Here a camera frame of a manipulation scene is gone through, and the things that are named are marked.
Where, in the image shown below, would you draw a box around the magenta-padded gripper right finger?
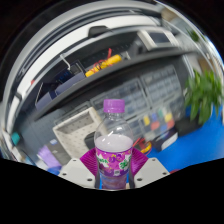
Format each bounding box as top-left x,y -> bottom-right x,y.
128,147 -> 170,189

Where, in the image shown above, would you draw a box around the yellow multimeter with red leads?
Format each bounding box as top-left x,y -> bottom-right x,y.
133,137 -> 153,155

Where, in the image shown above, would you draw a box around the clear bottle with purple cap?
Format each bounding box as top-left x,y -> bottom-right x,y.
93,98 -> 134,191

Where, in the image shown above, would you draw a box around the green potted plant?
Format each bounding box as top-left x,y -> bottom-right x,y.
184,69 -> 224,126

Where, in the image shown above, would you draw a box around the grey small-parts drawer cabinet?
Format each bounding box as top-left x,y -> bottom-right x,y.
139,64 -> 183,104
126,114 -> 148,141
89,78 -> 149,114

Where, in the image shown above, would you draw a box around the black bag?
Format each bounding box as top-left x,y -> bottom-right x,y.
174,116 -> 201,138

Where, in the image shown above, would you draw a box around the black wall shelf unit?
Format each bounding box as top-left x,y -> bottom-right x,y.
6,16 -> 201,124

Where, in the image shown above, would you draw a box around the white dotted storage bin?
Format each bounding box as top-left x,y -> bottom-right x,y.
52,107 -> 104,159

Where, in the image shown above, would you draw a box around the black zip case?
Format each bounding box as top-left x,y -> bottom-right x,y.
84,131 -> 98,149

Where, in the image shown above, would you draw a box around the small dark labelled box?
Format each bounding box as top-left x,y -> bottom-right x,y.
153,128 -> 179,152

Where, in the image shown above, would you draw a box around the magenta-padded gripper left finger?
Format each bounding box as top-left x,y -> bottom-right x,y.
58,147 -> 100,190

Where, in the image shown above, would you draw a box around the teal panel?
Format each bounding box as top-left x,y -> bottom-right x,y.
10,132 -> 22,147

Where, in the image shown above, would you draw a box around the clear organizer box coloured contents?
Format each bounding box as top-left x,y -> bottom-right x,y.
141,106 -> 176,141

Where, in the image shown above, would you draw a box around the purple plastic bag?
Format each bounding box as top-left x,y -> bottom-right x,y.
36,144 -> 63,168

